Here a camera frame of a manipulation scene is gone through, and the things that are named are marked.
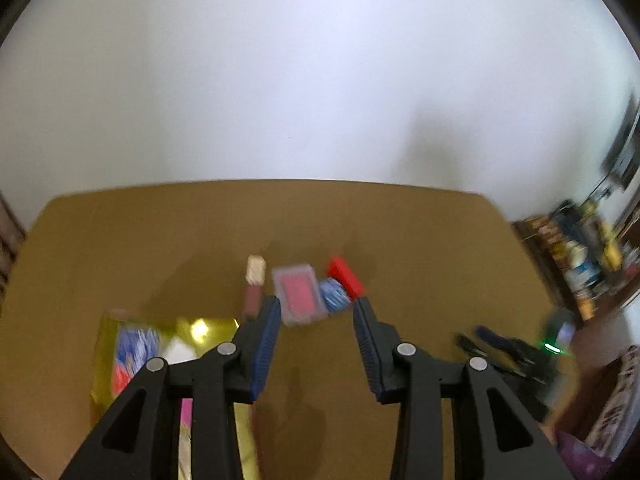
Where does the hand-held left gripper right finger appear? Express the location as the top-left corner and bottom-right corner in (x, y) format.
(352, 297), (576, 480)

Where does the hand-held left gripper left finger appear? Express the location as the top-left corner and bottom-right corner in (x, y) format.
(59, 295), (282, 480)

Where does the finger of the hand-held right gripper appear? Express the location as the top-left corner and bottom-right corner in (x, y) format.
(454, 334), (521, 377)
(474, 325), (526, 356)

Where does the yellow foil bag with items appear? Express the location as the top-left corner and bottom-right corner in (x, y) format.
(90, 308), (261, 480)

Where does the clear box with pink contents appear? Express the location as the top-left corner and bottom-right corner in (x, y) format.
(271, 262), (331, 327)

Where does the large clear red-blue box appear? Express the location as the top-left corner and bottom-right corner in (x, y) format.
(111, 325), (161, 396)

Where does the small blue packet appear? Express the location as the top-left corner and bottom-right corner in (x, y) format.
(319, 277), (352, 313)

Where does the cream and maroon small tube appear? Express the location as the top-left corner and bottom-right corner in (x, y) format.
(242, 254), (267, 321)

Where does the patterned cloth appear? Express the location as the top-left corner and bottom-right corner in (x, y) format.
(582, 345), (640, 461)

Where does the red block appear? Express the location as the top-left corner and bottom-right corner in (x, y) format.
(326, 256), (367, 301)

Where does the purple object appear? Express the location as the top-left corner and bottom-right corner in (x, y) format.
(552, 430), (616, 480)

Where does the cluttered dark shelf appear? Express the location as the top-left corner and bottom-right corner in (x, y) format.
(512, 195), (640, 321)

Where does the striped curtain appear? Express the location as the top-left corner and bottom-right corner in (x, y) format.
(0, 190), (28, 286)

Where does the dark wall object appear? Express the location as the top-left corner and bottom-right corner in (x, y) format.
(602, 92), (640, 191)

